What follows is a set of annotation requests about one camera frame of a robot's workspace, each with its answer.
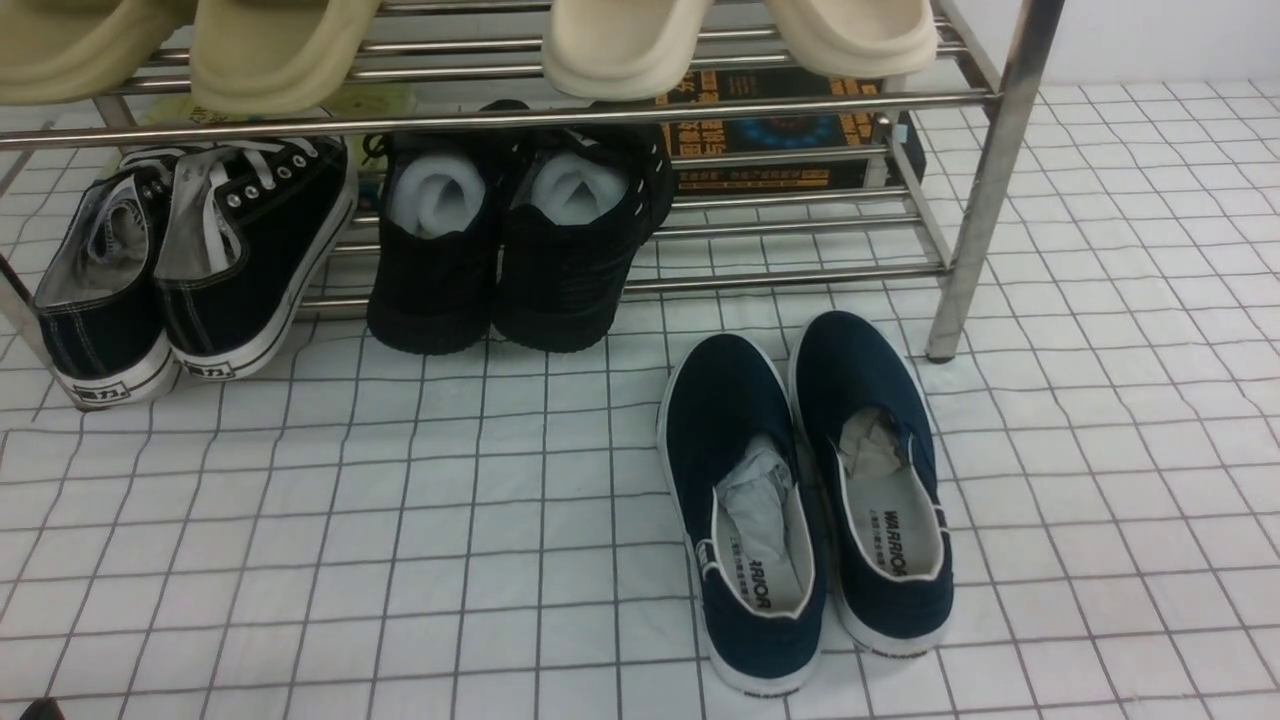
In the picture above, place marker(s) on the black lace-up sneaker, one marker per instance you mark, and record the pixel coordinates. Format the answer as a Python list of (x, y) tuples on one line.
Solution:
[(250, 223), (96, 306)]

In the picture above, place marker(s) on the cream slipper far right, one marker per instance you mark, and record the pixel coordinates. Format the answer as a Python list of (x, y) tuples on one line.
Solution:
[(858, 39)]

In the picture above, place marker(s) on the silver metal shoe rack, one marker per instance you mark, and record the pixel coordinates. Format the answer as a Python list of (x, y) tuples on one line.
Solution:
[(941, 164)]

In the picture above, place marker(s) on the black lace-up sneaker right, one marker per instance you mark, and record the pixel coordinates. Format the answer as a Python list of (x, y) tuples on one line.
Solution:
[(250, 223)]

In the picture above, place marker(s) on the black canvas shoe left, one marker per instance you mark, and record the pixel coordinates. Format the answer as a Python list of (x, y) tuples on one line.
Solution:
[(438, 232)]

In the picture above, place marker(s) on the beige slipper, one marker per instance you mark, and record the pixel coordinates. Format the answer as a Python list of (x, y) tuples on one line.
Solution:
[(274, 57), (66, 51)]

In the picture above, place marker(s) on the white grid tablecloth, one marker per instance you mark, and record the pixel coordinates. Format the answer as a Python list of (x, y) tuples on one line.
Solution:
[(360, 534)]

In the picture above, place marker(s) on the black lace-up sneaker left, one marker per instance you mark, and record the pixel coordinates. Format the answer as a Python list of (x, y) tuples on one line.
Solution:
[(96, 306)]

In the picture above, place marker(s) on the black canvas shoe right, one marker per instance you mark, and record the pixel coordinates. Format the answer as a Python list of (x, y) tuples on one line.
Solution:
[(585, 200)]

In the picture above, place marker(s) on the cream slipper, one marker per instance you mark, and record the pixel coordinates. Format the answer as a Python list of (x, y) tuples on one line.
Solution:
[(858, 39), (620, 50)]

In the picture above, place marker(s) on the black printed box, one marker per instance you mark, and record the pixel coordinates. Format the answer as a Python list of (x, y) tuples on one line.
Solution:
[(750, 156)]

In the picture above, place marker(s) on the navy slip-on shoe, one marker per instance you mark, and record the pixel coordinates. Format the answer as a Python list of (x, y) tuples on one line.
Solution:
[(726, 440), (859, 412)]

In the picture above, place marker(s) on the black canvas shoe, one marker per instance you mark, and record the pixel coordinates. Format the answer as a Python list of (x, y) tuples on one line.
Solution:
[(438, 232), (585, 200)]

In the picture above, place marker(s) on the beige slipper far left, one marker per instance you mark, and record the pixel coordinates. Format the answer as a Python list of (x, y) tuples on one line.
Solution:
[(66, 51)]

